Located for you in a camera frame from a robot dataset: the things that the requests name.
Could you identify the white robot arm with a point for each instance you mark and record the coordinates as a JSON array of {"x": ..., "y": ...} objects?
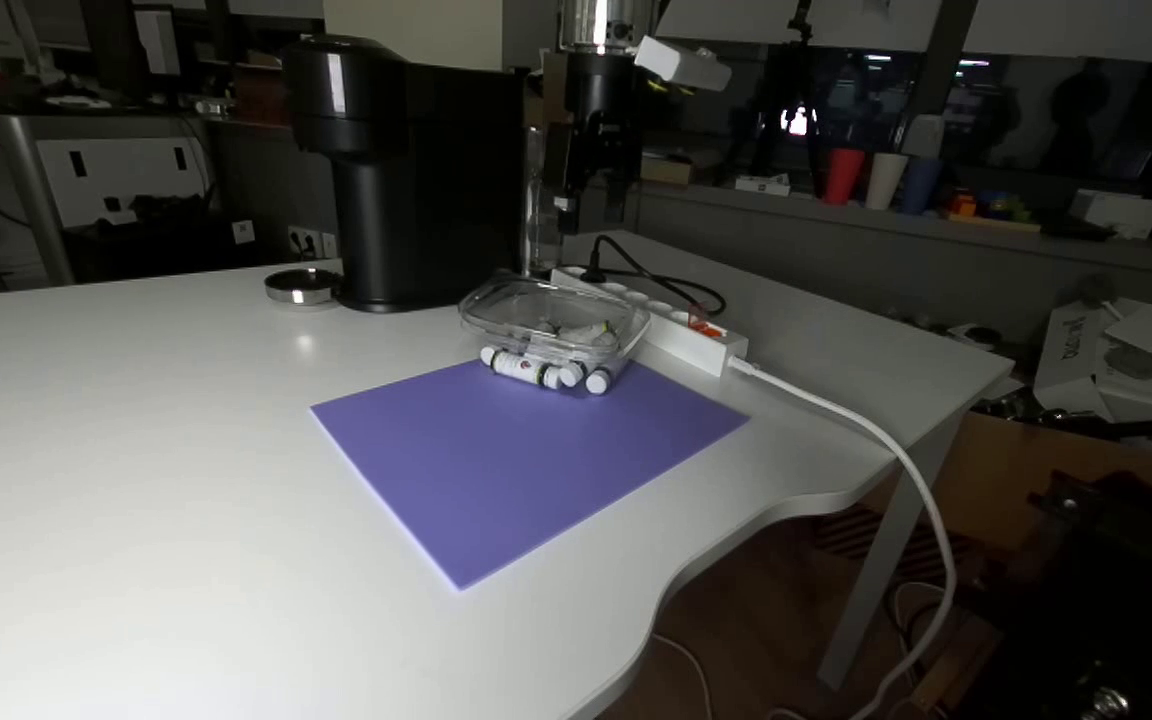
[{"x": 597, "y": 91}]

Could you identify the white vial front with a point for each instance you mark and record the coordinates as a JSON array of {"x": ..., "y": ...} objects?
[{"x": 597, "y": 382}]

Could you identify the white power strip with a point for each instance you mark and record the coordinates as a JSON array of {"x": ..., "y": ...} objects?
[{"x": 671, "y": 330}]

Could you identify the purple paper mat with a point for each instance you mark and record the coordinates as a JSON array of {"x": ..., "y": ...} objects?
[{"x": 486, "y": 471}]

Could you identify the black coffee machine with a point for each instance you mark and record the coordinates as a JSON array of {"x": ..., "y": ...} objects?
[{"x": 424, "y": 171}]

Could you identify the round metal drip tray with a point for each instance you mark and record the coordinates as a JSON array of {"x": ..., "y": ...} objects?
[{"x": 301, "y": 284}]

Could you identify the red cup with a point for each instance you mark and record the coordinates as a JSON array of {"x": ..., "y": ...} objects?
[{"x": 841, "y": 172}]

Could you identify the white cup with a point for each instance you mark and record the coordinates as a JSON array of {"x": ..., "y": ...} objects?
[{"x": 886, "y": 176}]

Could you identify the blue cup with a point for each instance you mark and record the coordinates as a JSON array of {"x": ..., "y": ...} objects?
[{"x": 917, "y": 184}]

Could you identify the white box on floor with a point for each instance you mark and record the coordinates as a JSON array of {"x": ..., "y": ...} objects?
[{"x": 1099, "y": 362}]

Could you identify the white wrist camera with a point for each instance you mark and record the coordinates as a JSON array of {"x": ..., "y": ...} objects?
[{"x": 681, "y": 65}]

